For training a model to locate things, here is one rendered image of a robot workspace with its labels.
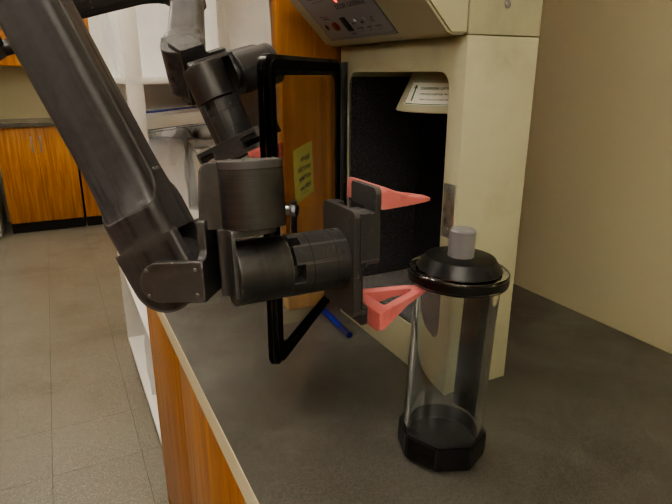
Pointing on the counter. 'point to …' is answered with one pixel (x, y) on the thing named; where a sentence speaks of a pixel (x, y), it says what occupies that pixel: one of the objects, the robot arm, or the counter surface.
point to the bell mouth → (425, 94)
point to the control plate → (325, 13)
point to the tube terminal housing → (473, 131)
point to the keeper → (448, 209)
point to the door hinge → (343, 129)
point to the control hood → (407, 21)
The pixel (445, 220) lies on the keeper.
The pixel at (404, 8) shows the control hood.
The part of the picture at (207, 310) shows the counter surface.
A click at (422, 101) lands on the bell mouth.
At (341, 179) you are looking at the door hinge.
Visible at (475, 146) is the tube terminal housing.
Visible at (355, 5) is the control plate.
